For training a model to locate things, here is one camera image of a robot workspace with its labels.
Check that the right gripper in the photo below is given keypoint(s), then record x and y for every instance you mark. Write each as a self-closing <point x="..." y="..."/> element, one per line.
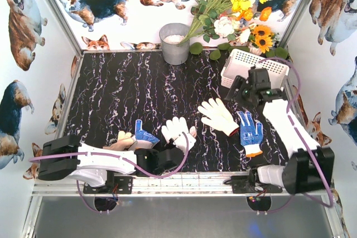
<point x="235" y="88"/>

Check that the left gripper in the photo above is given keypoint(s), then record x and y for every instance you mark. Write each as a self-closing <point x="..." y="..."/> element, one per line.
<point x="169" y="159"/>

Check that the blue dotted glove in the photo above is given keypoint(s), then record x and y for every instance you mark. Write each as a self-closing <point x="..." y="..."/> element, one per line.
<point x="251" y="134"/>
<point x="142" y="138"/>

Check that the cream rubber glove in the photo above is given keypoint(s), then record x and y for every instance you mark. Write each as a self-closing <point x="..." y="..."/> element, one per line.
<point x="124" y="141"/>
<point x="217" y="116"/>

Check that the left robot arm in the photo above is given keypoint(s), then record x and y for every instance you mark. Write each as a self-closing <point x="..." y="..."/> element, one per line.
<point x="68" y="157"/>

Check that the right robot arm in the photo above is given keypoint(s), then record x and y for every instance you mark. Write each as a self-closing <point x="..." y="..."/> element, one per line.
<point x="309" y="166"/>

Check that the white plastic storage basket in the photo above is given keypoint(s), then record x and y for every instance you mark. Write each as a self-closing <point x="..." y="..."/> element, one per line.
<point x="245" y="66"/>

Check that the artificial flower bouquet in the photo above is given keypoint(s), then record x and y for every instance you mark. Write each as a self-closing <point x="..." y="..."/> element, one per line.
<point x="241" y="21"/>

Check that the grey metal bucket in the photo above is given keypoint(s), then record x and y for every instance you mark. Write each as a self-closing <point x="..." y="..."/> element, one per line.
<point x="175" y="47"/>

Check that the aluminium front rail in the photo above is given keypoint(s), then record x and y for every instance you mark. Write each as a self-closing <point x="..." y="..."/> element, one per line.
<point x="181" y="184"/>

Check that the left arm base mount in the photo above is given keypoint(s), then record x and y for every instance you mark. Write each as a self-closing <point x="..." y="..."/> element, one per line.
<point x="116" y="184"/>

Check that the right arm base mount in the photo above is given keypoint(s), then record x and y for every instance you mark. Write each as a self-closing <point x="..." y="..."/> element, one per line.
<point x="242" y="184"/>

